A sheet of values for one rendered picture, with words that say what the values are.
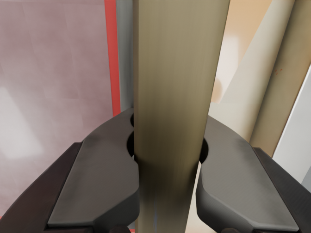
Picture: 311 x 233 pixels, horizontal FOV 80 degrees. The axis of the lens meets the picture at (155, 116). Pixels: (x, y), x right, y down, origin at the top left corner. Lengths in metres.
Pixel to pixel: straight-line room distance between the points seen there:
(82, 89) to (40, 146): 0.08
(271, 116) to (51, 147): 0.21
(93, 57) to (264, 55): 0.14
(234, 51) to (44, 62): 0.16
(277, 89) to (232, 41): 0.05
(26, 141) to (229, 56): 0.21
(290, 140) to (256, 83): 0.05
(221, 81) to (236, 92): 0.02
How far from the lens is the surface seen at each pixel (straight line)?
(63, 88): 0.19
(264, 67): 0.19
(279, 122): 0.18
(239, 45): 0.18
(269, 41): 0.19
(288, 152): 0.19
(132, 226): 0.24
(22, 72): 0.20
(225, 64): 0.17
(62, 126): 0.21
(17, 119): 0.22
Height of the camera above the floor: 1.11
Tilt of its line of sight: 63 degrees down
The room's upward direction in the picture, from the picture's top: 179 degrees clockwise
